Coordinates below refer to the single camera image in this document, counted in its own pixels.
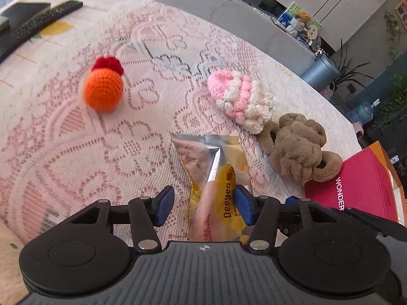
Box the blue water jug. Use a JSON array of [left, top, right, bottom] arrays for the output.
[[346, 98, 381, 125]]

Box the black tv remote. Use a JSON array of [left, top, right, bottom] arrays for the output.
[[1, 0, 83, 62]]

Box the pink lace tablecloth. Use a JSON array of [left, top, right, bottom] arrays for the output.
[[1, 0, 360, 304]]

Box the brown plush toy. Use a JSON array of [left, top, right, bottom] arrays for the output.
[[258, 113, 343, 183]]

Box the orange crochet ball toy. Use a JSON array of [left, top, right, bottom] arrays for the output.
[[83, 56, 124, 112]]

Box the pink small heater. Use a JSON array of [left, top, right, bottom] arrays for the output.
[[353, 122, 364, 140]]

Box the yellow snack packet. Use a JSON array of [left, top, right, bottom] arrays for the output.
[[170, 134, 252, 244]]

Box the grey metal trash bin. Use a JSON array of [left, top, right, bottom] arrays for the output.
[[300, 54, 340, 92]]

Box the green picture board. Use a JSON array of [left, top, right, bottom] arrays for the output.
[[277, 2, 322, 45]]

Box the pink lidded box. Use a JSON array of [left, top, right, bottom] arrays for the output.
[[305, 147, 398, 222]]

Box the potted floor plant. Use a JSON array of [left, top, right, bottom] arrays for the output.
[[330, 41, 375, 105]]

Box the black tablet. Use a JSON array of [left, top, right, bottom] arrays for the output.
[[1, 2, 50, 33]]

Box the orange cardboard box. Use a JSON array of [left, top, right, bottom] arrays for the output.
[[368, 141, 406, 226]]

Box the teddy bear on console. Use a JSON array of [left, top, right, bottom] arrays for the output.
[[295, 9, 312, 25]]

